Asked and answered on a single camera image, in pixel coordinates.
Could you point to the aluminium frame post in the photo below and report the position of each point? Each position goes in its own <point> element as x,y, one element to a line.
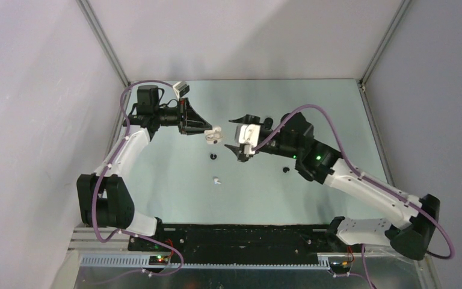
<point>103,40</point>
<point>392,27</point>

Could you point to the aluminium frame post right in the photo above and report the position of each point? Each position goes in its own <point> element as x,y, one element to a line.
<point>392,27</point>

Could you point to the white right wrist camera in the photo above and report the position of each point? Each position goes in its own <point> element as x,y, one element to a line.
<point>248,137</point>

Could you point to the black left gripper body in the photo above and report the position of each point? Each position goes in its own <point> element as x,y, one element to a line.
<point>181,125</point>

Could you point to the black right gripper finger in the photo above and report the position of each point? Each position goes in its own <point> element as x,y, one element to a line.
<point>239,152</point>
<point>247,120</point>

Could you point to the aluminium frame post left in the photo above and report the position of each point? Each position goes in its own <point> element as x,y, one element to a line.
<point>103,40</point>

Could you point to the black cylindrical cap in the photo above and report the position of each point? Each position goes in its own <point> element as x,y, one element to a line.
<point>268,123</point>

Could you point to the aluminium front rail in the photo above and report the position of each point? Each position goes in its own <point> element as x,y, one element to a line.
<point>114,253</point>

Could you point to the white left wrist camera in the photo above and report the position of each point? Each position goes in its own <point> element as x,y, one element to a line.
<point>181,88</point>

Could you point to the left controller board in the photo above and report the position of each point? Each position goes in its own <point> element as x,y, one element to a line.
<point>159,260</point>

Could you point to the white earbud charging case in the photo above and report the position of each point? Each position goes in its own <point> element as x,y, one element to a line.
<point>213,136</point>

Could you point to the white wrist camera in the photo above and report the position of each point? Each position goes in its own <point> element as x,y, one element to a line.
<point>181,88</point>
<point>248,137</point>

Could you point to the right controller board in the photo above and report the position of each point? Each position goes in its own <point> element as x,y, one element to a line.
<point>344,265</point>

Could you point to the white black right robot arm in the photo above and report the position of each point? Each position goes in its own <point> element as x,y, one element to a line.
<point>408,222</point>

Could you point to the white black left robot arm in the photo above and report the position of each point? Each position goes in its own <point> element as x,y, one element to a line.
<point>104,199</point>

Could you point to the controller board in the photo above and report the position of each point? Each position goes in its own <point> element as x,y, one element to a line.
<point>344,265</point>
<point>159,260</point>

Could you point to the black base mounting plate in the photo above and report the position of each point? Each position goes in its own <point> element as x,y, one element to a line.
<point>255,245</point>

